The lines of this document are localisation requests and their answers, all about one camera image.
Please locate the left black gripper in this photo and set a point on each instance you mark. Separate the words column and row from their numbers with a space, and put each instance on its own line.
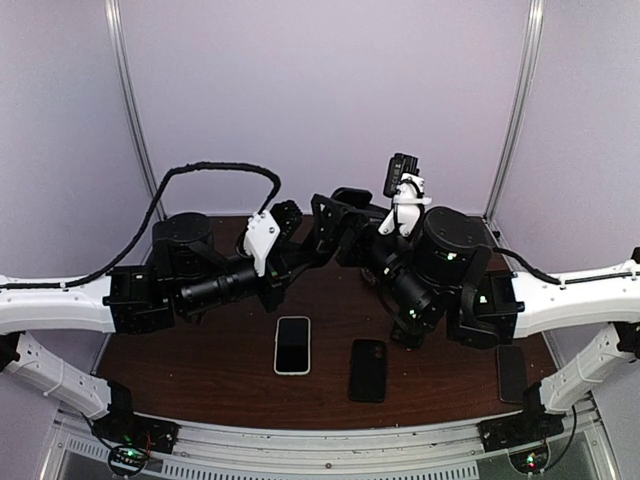
column 278, row 267

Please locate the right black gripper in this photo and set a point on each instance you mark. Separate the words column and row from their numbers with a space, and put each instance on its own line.
column 357, row 219

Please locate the clear white phone case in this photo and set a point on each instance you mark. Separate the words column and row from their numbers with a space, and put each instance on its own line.
column 292, row 345

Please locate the white-edged black phone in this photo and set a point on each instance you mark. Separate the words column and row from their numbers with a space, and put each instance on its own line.
column 292, row 345

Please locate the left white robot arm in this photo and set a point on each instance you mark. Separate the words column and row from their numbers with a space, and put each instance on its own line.
column 67, row 303

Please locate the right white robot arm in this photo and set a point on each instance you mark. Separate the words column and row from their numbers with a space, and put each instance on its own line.
column 609, row 297

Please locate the black phone right edge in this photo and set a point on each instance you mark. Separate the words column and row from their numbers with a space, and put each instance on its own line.
column 512, row 374

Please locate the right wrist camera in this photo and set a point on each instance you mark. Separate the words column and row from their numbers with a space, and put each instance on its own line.
column 406, row 188

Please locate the right aluminium frame post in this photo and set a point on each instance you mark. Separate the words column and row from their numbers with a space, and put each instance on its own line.
column 529, row 58

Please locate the aluminium frame post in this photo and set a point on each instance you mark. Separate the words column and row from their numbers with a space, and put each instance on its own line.
column 118, row 42
column 529, row 58

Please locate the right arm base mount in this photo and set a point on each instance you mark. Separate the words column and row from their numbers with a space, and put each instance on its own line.
column 524, row 437

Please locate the left aluminium frame post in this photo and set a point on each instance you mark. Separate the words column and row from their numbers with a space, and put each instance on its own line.
column 118, row 42

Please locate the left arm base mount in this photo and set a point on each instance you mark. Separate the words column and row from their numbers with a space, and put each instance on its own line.
column 133, row 440

